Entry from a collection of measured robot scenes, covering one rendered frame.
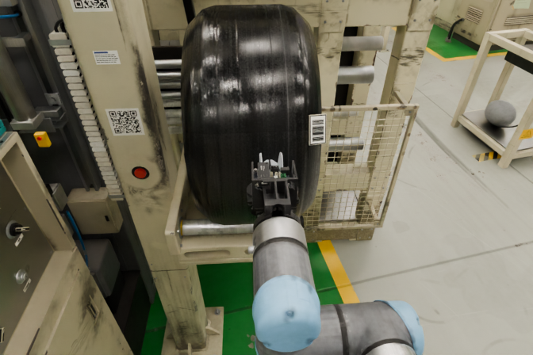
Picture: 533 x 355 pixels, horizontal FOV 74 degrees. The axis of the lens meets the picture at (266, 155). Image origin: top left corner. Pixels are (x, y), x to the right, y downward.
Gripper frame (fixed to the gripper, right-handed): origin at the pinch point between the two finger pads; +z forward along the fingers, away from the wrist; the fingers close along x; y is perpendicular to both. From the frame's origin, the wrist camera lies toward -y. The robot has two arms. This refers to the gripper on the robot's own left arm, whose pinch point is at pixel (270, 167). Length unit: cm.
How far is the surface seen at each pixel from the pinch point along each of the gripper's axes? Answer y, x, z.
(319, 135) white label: 4.8, -10.1, 3.7
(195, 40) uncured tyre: 20.4, 13.9, 16.1
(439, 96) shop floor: -98, -180, 255
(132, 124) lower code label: 0.2, 31.4, 19.7
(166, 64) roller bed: 1, 31, 60
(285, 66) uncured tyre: 16.9, -3.7, 9.6
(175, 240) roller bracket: -30.2, 24.3, 11.4
